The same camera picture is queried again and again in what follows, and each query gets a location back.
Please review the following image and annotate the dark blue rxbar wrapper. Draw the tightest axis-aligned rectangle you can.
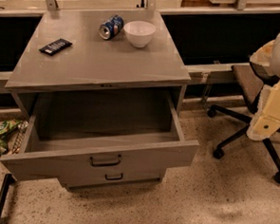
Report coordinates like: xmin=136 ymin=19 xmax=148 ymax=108
xmin=39 ymin=39 xmax=72 ymax=56

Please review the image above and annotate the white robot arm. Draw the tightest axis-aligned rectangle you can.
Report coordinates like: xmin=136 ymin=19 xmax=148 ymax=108
xmin=246 ymin=33 xmax=280 ymax=141

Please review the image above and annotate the grey drawer cabinet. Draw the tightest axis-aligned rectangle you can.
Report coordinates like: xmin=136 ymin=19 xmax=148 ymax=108
xmin=0 ymin=0 xmax=196 ymax=196

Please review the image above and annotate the open grey top drawer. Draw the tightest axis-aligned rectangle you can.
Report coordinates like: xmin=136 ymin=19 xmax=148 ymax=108
xmin=1 ymin=88 xmax=199 ymax=188

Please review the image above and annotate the black office chair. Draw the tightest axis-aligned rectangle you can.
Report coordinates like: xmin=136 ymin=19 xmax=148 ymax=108
xmin=207 ymin=63 xmax=280 ymax=184

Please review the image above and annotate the white bowl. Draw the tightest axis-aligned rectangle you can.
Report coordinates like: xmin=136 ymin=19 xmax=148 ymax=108
xmin=124 ymin=21 xmax=156 ymax=47

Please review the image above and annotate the blue soda can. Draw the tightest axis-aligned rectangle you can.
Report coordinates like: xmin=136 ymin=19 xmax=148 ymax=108
xmin=99 ymin=14 xmax=123 ymax=40

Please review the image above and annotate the black stand leg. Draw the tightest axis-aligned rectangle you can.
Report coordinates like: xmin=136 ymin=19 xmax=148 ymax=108
xmin=0 ymin=174 xmax=15 ymax=216

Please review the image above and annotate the green chip bag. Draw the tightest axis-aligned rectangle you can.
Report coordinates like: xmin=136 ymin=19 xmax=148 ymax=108
xmin=0 ymin=120 xmax=21 ymax=156

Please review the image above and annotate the black lower drawer handle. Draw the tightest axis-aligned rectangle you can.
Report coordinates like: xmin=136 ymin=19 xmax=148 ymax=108
xmin=104 ymin=173 xmax=123 ymax=181

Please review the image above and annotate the black drawer handle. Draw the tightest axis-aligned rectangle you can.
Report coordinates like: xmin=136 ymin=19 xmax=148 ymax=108
xmin=104 ymin=173 xmax=123 ymax=181
xmin=89 ymin=155 xmax=122 ymax=168

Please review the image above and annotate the black top drawer handle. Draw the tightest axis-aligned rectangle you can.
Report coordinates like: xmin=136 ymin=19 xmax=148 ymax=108
xmin=89 ymin=155 xmax=122 ymax=168

